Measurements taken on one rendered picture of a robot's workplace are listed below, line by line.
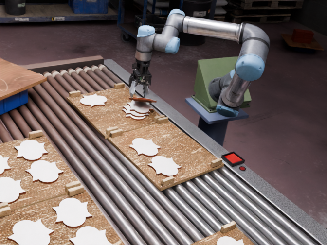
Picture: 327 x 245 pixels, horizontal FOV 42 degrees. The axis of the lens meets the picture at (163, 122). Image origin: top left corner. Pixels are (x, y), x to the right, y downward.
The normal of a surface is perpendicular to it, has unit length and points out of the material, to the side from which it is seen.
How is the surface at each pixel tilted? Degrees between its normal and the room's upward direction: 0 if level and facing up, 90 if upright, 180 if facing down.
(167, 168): 0
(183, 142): 0
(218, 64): 45
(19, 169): 0
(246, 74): 118
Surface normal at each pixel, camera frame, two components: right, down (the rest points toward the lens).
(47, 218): 0.12, -0.86
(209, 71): 0.41, -0.26
